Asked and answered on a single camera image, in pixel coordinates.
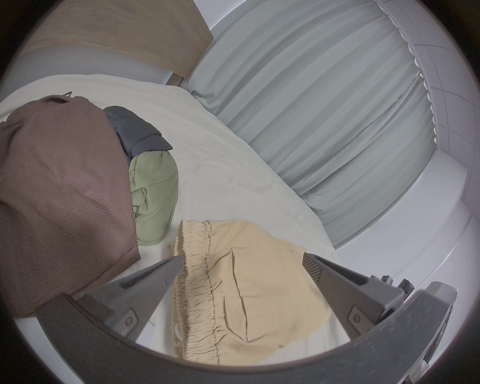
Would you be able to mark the green garment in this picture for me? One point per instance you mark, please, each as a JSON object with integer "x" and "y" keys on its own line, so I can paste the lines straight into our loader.
{"x": 153, "y": 195}

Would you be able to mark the brown garment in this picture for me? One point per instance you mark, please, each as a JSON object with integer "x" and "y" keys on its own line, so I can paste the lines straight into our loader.
{"x": 60, "y": 195}

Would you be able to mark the grey-green curtain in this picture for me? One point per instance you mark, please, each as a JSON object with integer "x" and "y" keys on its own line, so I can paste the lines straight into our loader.
{"x": 318, "y": 112}

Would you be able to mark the black garment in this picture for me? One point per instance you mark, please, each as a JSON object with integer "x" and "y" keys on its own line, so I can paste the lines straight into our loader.
{"x": 135, "y": 131}

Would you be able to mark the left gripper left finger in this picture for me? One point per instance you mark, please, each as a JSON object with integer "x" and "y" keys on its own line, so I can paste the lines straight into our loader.
{"x": 127, "y": 300}

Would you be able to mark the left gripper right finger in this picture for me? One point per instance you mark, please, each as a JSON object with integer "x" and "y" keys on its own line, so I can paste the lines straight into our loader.
{"x": 352, "y": 296}

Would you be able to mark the tan shorts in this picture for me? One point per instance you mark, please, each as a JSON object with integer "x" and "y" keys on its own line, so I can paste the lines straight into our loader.
{"x": 255, "y": 292}

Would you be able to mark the bed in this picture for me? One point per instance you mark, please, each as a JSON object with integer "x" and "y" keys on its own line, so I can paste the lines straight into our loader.
{"x": 225, "y": 168}

